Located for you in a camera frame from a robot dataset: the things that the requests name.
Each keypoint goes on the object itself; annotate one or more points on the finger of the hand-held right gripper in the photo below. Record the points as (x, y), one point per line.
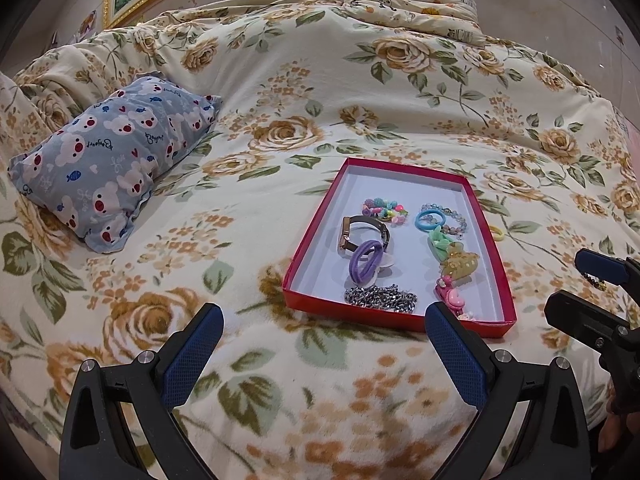
(575, 317)
(600, 265)

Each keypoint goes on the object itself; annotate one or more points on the red cardboard box tray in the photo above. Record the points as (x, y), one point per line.
(320, 270)

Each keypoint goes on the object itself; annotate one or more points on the cream panda print pillow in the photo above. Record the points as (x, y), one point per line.
(410, 5)

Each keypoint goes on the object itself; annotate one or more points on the person's right hand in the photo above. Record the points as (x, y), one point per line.
(617, 435)

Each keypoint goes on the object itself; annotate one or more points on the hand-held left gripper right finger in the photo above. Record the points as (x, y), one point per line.
(455, 355)

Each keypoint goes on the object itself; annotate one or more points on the pink bed sheet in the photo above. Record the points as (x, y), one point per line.
(632, 135)

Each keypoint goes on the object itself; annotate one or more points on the floral blanket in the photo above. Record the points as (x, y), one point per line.
(300, 85)

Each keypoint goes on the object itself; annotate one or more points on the blue bear print pillow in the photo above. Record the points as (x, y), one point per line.
(110, 160)

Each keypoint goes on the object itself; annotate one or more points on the pink hair clip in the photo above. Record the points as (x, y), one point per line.
(452, 300)

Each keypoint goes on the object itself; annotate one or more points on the white hair accessory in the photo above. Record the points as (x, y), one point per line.
(387, 262)

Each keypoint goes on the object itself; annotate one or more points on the amber hair claw clip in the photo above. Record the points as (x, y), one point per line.
(460, 265)

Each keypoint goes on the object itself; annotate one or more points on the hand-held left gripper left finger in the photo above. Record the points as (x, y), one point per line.
(192, 355)

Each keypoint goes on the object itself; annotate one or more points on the green hair clip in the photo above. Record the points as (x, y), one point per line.
(440, 245)

